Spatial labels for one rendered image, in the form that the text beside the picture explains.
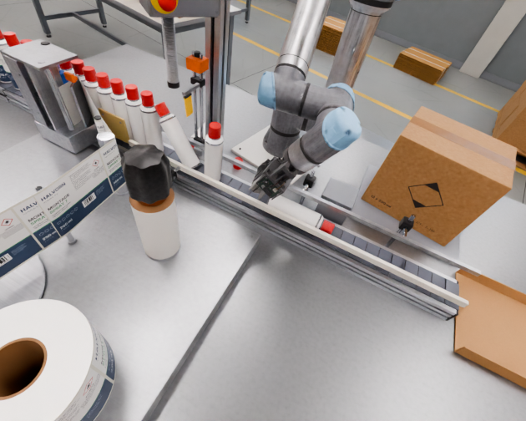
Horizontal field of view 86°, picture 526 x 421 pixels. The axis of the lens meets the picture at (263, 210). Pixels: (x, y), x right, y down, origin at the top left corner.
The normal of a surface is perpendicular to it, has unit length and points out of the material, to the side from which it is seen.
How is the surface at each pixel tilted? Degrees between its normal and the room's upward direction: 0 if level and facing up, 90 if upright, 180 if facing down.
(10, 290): 0
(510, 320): 0
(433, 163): 90
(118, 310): 0
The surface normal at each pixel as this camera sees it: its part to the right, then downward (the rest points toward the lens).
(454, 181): -0.58, 0.56
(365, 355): 0.15, -0.64
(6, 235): 0.83, 0.50
